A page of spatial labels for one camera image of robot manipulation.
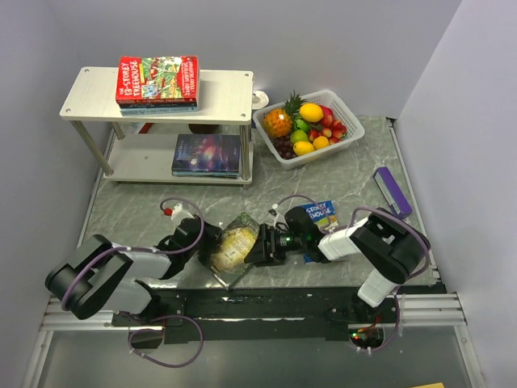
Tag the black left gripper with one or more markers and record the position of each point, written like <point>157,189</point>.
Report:
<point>212,234</point>

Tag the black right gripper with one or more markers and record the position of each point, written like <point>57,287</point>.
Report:
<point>260,252</point>

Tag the Alice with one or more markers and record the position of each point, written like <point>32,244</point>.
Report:
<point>236,240</point>

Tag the Robinson Crusoe book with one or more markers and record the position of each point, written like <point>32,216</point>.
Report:
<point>207,152</point>

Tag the light blue 143-Storey Treehouse book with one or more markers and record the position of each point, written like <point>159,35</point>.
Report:
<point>156,111</point>

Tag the Little Women book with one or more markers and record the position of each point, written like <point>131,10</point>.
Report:
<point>158,105</point>

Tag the red 13-Storey Treehouse book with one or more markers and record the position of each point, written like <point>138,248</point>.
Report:
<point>155,80</point>

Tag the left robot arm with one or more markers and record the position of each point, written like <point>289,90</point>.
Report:
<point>101,275</point>

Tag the light blue book with swan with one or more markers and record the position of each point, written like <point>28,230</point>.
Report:
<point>213,174</point>

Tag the blue 91-Storey Treehouse book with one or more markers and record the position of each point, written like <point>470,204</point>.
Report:
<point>320,218</point>

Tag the dark grapes bunch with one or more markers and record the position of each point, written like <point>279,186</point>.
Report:
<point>284,147</point>

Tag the yellow lemon front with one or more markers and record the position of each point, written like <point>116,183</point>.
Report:
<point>301,148</point>

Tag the green lime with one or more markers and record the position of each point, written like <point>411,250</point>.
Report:
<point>298,135</point>

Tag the yellow lemon small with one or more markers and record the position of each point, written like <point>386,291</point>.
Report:
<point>321,142</point>

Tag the toy pineapple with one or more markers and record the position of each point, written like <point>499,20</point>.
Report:
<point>279,121</point>

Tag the white two-tier shelf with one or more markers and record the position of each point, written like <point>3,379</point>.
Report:
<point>144,146</point>

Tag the red strawberries pile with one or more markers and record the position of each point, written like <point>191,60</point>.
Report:
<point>329,126</point>

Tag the purple box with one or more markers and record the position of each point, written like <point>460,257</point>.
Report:
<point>392,193</point>

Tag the yellow lemon top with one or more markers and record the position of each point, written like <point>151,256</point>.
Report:
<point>311,112</point>

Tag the white plastic basket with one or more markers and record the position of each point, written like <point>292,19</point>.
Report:
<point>355,129</point>

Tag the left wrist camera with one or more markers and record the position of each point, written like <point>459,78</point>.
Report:
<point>177,213</point>

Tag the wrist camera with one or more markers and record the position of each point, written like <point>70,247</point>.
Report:
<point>275,214</point>
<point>177,213</point>

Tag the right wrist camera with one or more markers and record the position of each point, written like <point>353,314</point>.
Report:
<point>275,214</point>

